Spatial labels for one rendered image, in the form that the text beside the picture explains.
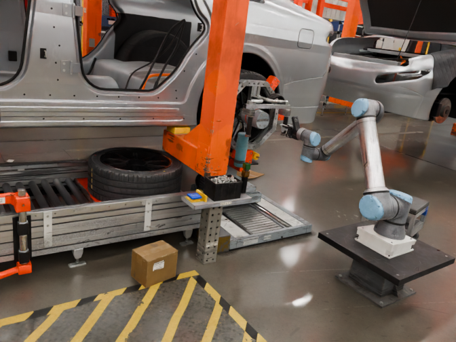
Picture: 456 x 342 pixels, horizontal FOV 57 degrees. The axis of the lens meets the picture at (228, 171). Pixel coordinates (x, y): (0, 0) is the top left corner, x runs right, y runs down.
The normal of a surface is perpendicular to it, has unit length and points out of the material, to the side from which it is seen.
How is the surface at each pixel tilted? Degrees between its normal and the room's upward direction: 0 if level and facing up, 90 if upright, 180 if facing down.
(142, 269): 90
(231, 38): 90
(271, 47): 90
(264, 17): 81
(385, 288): 90
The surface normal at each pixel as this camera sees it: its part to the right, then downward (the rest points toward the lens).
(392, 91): -0.46, 0.24
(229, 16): 0.55, 0.33
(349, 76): -0.82, 0.03
